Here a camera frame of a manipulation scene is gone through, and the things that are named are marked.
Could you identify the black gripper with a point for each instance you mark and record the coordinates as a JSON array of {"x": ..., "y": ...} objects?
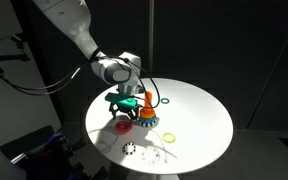
[{"x": 133, "y": 113}]

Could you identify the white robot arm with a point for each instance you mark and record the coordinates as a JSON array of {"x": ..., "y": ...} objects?
[{"x": 73, "y": 18}]

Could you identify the black and purple equipment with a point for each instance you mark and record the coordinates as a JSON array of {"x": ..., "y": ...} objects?
[{"x": 50, "y": 161}]

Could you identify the orange ring toss peg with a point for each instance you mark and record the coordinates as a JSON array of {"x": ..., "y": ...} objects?
[{"x": 148, "y": 103}]

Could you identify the white round pedestal table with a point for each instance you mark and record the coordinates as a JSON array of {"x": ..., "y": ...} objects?
[{"x": 193, "y": 130}]

